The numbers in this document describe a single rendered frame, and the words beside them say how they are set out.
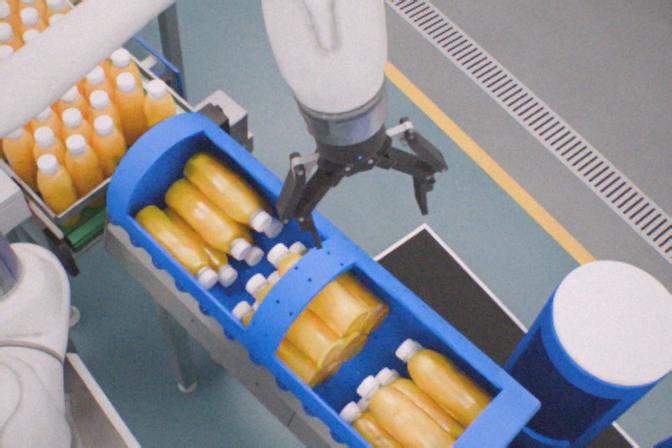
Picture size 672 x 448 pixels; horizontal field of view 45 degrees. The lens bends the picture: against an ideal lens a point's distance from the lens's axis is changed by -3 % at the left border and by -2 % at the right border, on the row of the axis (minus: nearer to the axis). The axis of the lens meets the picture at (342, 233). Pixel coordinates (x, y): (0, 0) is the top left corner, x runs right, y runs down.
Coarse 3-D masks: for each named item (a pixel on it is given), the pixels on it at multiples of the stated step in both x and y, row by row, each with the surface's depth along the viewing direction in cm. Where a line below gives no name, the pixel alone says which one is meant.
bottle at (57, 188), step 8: (56, 168) 167; (64, 168) 170; (40, 176) 167; (48, 176) 167; (56, 176) 167; (64, 176) 169; (40, 184) 168; (48, 184) 168; (56, 184) 168; (64, 184) 170; (72, 184) 174; (40, 192) 172; (48, 192) 169; (56, 192) 169; (64, 192) 171; (72, 192) 174; (48, 200) 172; (56, 200) 172; (64, 200) 173; (72, 200) 175; (56, 208) 174; (64, 208) 175; (80, 216) 182; (64, 224) 180; (72, 224) 181
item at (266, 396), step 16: (112, 240) 183; (128, 256) 181; (144, 272) 179; (160, 288) 178; (176, 304) 176; (192, 320) 174; (208, 336) 173; (224, 352) 172; (240, 368) 170; (256, 384) 168; (272, 400) 167; (288, 416) 166; (304, 432) 165
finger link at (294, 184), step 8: (296, 152) 88; (296, 168) 87; (304, 168) 87; (288, 176) 91; (296, 176) 88; (304, 176) 88; (288, 184) 91; (296, 184) 89; (304, 184) 89; (288, 192) 91; (296, 192) 90; (280, 200) 93; (288, 200) 91; (296, 200) 91; (280, 208) 94; (288, 208) 92; (288, 216) 93
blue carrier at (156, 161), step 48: (144, 144) 154; (192, 144) 170; (144, 192) 167; (144, 240) 157; (288, 240) 171; (336, 240) 149; (192, 288) 153; (240, 288) 170; (288, 288) 142; (384, 288) 145; (240, 336) 149; (384, 336) 163; (432, 336) 157; (288, 384) 146; (336, 384) 161; (480, 384) 154; (336, 432) 143; (480, 432) 130
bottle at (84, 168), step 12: (72, 156) 170; (84, 156) 170; (96, 156) 174; (72, 168) 171; (84, 168) 172; (96, 168) 175; (84, 180) 175; (96, 180) 177; (84, 192) 178; (96, 204) 183
